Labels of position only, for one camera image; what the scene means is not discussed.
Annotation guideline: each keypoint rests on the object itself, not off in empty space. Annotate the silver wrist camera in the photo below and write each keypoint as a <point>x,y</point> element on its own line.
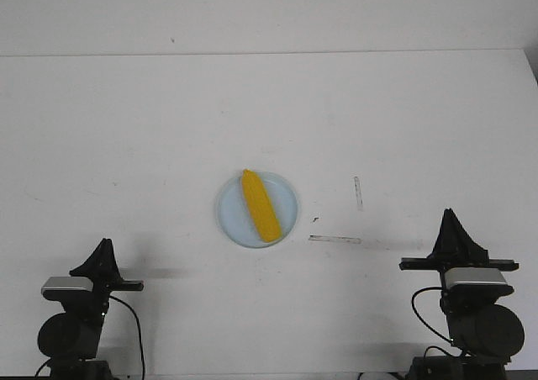
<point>477,279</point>
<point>59,288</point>

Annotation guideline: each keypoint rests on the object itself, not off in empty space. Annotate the clear horizontal tape strip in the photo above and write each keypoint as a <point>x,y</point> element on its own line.
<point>335,239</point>

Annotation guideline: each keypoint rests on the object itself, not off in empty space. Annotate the light blue round plate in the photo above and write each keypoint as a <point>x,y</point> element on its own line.
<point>233,218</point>

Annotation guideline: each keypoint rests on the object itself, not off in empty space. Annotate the yellow corn cob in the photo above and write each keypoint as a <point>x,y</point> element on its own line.
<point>260,207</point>

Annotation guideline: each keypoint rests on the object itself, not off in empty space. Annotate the clear vertical tape strip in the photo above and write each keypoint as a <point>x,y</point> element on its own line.
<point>359,199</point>

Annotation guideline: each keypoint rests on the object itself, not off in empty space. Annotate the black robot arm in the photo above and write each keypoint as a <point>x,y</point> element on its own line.
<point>70,339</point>
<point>486,333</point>

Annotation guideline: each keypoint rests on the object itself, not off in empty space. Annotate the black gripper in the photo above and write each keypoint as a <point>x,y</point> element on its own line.
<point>91,268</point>
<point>468,251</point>

